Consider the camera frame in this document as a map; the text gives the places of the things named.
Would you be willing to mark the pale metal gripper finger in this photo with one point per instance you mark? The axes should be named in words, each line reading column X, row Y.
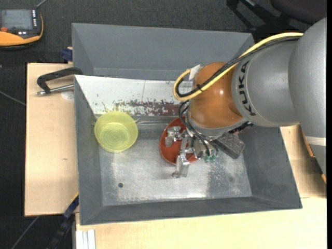
column 177, row 168
column 185, row 168

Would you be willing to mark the red-brown round plate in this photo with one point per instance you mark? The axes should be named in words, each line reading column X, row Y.
column 166, row 153

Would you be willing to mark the grey metal bin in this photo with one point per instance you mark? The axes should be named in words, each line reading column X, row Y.
column 155, row 185

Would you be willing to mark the dark grey flat block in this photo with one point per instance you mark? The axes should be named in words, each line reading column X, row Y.
column 232, row 145

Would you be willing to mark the yellow plastic bowl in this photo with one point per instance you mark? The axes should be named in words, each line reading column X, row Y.
column 115, row 133

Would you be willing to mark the pale cardboard board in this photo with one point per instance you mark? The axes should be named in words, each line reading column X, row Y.
column 49, row 144

